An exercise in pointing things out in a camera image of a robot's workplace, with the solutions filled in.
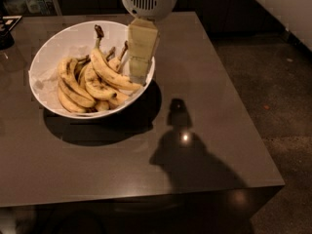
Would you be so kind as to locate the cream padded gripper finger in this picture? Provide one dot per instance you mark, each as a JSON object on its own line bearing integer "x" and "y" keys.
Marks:
{"x": 143, "y": 39}

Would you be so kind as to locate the long yellow banana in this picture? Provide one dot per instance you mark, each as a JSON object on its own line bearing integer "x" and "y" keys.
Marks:
{"x": 103, "y": 70}

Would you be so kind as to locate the banana with upright stem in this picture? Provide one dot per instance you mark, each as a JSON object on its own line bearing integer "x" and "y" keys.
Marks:
{"x": 115, "y": 63}

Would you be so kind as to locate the white bowl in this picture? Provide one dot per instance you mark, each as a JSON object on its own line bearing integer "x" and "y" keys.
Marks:
{"x": 77, "y": 41}

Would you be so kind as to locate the middle yellow banana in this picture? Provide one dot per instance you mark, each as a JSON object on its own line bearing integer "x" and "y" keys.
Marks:
{"x": 95, "y": 87}

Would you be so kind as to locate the small bottom banana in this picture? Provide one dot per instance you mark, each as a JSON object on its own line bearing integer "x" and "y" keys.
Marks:
{"x": 102, "y": 105}

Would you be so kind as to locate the left spotted yellow banana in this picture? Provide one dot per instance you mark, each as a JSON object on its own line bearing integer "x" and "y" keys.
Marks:
{"x": 68, "y": 83}

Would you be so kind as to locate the lower left yellow banana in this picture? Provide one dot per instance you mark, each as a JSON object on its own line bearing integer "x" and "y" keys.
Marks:
{"x": 69, "y": 104}

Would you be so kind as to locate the shelf with bottles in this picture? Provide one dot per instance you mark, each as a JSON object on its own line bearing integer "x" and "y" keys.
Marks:
{"x": 30, "y": 7}

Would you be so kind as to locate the black object at left edge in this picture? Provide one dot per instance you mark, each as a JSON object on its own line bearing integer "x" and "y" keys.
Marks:
{"x": 7, "y": 23}

